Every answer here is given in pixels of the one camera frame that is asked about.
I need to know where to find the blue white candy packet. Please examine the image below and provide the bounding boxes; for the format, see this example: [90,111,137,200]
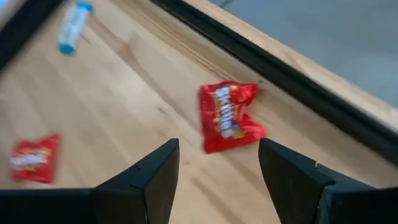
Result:
[57,1,95,57]

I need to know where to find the red Skittles packet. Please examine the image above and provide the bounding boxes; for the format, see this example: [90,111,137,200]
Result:
[8,133,62,184]
[198,80,267,154]

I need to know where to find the black table edge rail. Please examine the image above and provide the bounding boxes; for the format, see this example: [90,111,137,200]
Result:
[150,0,398,166]
[0,0,62,71]

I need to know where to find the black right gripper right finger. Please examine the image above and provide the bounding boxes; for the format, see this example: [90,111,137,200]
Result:
[258,138,398,224]

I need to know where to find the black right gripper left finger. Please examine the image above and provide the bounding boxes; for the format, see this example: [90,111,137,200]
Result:
[0,139,180,224]

